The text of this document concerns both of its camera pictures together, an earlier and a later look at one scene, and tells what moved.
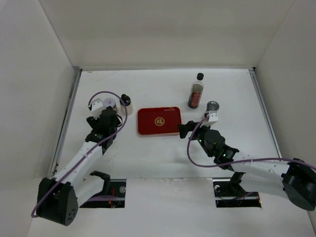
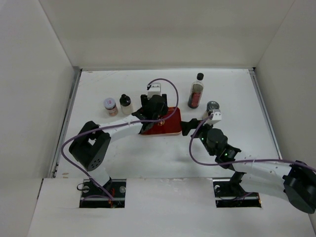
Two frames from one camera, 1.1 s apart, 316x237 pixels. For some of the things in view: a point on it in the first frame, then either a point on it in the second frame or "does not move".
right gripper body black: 200,133 does not move
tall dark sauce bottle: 197,91 does not move
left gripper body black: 94,122 → 145,100
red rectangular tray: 159,120 does not move
